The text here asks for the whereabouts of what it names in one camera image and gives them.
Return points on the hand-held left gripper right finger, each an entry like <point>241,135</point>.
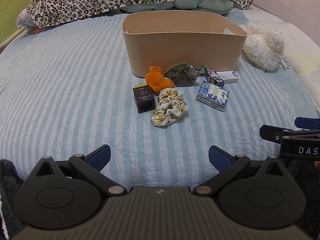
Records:
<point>218,158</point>

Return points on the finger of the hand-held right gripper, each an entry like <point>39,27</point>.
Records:
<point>306,122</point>
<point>271,132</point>

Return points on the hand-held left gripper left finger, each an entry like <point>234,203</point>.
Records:
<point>100,156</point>

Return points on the person's right hand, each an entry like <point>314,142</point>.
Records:
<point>317,165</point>

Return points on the dark grey fleece cloth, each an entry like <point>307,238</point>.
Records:
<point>306,177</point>
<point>10,192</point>

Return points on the blue and white patterned box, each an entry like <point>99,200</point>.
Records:
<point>212,95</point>

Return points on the white rectangular box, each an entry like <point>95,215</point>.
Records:
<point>229,77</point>

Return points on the floral fabric scrunchie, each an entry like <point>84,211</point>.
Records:
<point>162,116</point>

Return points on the blue striped bed quilt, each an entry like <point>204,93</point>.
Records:
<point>62,92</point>

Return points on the small black patterned box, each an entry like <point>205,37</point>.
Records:
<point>212,78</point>

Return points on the white plush toy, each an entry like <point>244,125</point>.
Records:
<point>262,47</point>

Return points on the clear bag of dried herbs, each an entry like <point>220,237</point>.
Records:
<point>181,76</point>

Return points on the small green wrapped item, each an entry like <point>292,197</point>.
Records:
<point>203,69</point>

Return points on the orange sock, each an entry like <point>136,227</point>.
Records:
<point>157,80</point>

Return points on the beige plastic basket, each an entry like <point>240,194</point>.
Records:
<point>182,52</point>

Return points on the teal checked quilt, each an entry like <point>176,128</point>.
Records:
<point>200,5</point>

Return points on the pink floral cloth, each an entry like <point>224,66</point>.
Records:
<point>22,20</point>

